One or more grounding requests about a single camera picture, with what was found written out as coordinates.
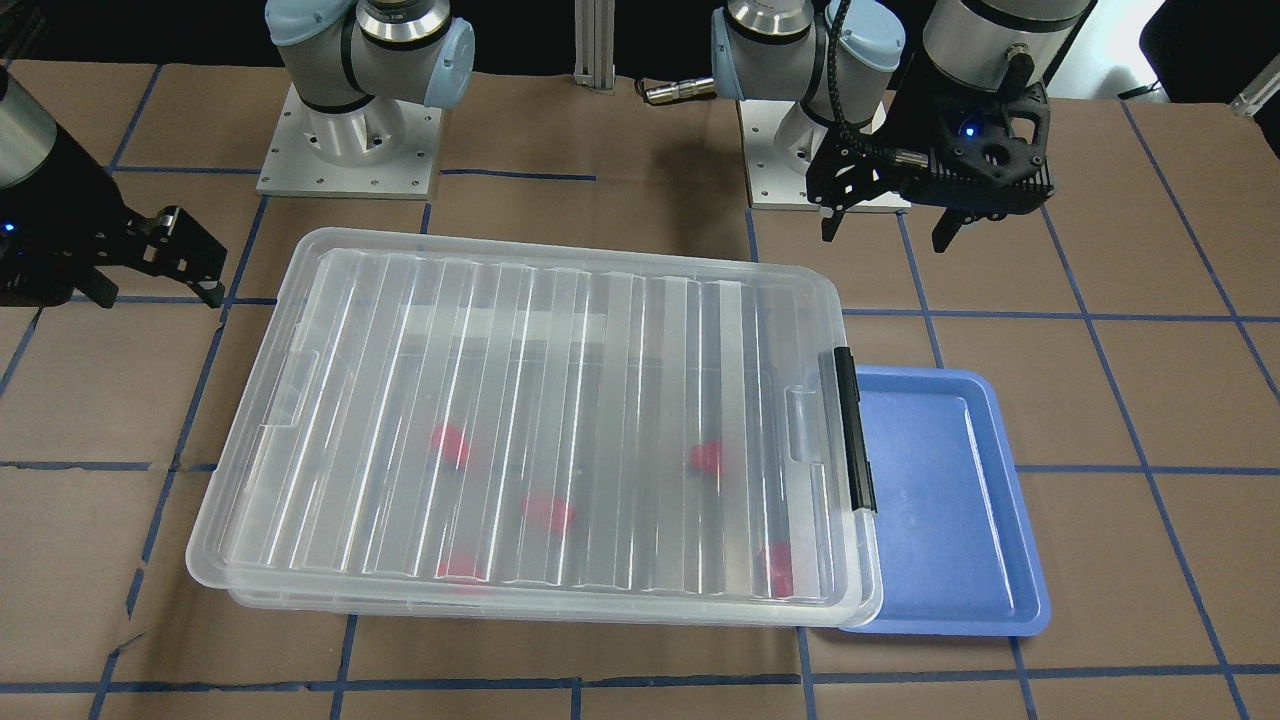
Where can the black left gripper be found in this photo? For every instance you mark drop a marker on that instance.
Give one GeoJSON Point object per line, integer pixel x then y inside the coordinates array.
{"type": "Point", "coordinates": [917, 130]}

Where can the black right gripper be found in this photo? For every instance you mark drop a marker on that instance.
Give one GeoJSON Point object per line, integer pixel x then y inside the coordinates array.
{"type": "Point", "coordinates": [52, 215]}

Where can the red block from tray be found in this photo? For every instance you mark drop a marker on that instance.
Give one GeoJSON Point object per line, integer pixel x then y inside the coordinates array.
{"type": "Point", "coordinates": [707, 458]}

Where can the clear plastic box lid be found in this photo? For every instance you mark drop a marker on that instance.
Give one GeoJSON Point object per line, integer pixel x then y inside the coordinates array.
{"type": "Point", "coordinates": [530, 420]}

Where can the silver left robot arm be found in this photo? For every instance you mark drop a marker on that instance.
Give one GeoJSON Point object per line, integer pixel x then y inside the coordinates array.
{"type": "Point", "coordinates": [844, 61]}

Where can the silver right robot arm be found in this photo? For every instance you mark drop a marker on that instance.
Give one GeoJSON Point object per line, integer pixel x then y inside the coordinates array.
{"type": "Point", "coordinates": [351, 62]}

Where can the clear plastic storage box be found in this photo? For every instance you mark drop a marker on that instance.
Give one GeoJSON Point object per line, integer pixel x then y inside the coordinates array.
{"type": "Point", "coordinates": [860, 570]}

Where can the red block in box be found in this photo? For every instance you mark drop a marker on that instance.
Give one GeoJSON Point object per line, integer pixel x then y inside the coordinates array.
{"type": "Point", "coordinates": [450, 445]}
{"type": "Point", "coordinates": [776, 567]}
{"type": "Point", "coordinates": [549, 514]}
{"type": "Point", "coordinates": [461, 569]}

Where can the blue plastic tray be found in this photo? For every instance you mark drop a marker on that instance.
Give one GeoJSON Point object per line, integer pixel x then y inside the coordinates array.
{"type": "Point", "coordinates": [958, 554]}

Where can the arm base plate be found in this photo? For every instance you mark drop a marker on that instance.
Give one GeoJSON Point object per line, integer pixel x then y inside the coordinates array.
{"type": "Point", "coordinates": [385, 150]}
{"type": "Point", "coordinates": [779, 142]}

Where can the silver cable connector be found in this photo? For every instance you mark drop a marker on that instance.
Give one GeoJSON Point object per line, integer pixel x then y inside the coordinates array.
{"type": "Point", "coordinates": [671, 93]}

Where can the black box latch handle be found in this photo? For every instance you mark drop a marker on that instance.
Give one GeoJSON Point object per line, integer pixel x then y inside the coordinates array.
{"type": "Point", "coordinates": [841, 392]}

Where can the aluminium frame post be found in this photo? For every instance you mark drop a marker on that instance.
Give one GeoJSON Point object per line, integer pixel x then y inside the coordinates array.
{"type": "Point", "coordinates": [593, 32]}

